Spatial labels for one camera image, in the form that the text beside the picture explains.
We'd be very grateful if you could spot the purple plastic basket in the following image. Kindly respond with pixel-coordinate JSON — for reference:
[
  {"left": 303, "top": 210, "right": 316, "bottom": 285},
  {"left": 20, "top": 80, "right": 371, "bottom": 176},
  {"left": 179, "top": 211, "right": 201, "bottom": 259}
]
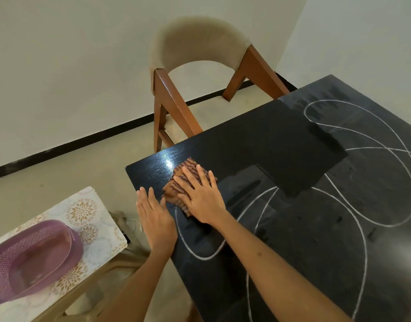
[{"left": 0, "top": 219, "right": 85, "bottom": 306}]

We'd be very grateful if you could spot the person's left hand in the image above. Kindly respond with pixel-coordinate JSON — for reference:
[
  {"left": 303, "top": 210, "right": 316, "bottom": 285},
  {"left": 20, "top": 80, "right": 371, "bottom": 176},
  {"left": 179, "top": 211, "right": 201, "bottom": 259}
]
[{"left": 135, "top": 186, "right": 179, "bottom": 257}]

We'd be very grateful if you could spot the person's right forearm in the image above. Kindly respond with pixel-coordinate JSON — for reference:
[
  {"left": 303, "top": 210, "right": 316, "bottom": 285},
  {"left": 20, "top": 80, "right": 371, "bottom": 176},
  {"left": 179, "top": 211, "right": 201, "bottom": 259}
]
[{"left": 210, "top": 211, "right": 355, "bottom": 322}]

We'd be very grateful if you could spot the person's left forearm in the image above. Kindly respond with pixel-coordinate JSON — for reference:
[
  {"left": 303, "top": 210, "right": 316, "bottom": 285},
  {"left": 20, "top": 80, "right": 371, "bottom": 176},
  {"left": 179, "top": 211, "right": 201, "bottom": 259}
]
[{"left": 96, "top": 246, "right": 174, "bottom": 322}]

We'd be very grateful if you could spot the brown striped cloth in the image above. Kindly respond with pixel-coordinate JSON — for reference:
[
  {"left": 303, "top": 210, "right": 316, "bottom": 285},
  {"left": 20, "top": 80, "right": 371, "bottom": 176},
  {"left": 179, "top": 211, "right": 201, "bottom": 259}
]
[{"left": 162, "top": 157, "right": 218, "bottom": 218}]

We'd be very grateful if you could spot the beige cushioned wooden chair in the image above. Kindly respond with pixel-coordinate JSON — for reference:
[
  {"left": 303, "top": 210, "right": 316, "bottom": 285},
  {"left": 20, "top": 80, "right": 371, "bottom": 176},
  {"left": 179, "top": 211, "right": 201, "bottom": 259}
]
[{"left": 148, "top": 16, "right": 290, "bottom": 154}]

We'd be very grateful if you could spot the black marble table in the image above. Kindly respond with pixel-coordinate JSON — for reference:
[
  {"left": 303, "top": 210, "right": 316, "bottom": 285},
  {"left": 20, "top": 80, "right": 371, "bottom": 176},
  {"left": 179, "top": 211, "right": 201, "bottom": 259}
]
[{"left": 125, "top": 74, "right": 411, "bottom": 322}]

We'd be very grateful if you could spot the person's right hand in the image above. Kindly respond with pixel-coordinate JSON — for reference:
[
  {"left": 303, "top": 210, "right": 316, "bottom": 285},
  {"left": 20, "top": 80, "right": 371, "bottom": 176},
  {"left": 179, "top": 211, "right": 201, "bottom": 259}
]
[{"left": 172, "top": 164, "right": 228, "bottom": 226}]

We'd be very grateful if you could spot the beige stool with patterned top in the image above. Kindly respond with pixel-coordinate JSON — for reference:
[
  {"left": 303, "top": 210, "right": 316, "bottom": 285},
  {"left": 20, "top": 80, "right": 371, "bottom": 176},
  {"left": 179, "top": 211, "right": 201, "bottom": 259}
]
[{"left": 0, "top": 186, "right": 129, "bottom": 322}]

